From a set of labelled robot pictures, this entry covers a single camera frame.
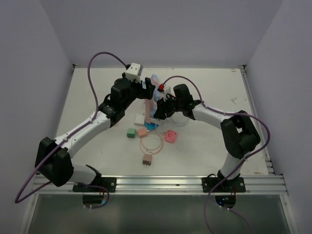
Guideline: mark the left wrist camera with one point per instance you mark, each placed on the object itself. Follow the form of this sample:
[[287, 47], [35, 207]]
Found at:
[[133, 72]]

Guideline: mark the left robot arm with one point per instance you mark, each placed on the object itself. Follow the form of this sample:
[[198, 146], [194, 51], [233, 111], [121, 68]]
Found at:
[[54, 157]]

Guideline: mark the blue square charger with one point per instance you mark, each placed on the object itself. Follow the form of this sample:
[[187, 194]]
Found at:
[[150, 126]]

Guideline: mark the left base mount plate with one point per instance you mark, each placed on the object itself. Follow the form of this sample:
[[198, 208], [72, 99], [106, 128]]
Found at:
[[97, 186]]

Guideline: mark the white charger plug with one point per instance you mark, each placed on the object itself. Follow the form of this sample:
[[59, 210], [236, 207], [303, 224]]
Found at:
[[139, 119]]

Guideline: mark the pink charger plug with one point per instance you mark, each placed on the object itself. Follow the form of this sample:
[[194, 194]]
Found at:
[[142, 132]]

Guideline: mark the green plug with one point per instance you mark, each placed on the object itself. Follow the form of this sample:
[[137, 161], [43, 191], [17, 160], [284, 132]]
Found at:
[[131, 133]]

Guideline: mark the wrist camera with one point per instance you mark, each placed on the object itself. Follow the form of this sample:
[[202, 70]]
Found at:
[[165, 90], [133, 72]]

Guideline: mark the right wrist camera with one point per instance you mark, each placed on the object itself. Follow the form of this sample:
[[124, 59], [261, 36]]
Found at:
[[165, 90]]

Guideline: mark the light blue power strip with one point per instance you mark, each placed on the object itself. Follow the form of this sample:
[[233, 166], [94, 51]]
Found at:
[[156, 82]]

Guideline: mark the pink square charger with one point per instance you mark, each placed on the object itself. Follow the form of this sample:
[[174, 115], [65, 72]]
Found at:
[[170, 136]]

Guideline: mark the pink power strip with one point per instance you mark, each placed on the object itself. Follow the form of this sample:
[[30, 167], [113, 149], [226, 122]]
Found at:
[[148, 109]]

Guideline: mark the light blue small plug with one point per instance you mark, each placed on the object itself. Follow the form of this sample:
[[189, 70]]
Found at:
[[153, 112]]

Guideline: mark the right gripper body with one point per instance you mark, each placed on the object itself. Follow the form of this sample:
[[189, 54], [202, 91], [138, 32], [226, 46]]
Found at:
[[170, 106]]

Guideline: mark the silver white charger block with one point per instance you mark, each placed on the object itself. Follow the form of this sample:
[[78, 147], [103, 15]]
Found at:
[[155, 121]]

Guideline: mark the aluminium front rail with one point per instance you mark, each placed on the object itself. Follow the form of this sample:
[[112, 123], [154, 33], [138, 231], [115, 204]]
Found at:
[[195, 185]]

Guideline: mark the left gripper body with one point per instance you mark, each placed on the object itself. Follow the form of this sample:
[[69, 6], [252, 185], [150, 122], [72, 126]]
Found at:
[[136, 91]]

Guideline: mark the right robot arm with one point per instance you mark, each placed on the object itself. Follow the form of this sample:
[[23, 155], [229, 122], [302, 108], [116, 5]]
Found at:
[[239, 133]]

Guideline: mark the brown plug adapter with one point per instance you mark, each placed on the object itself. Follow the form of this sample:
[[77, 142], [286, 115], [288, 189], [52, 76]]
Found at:
[[147, 160]]

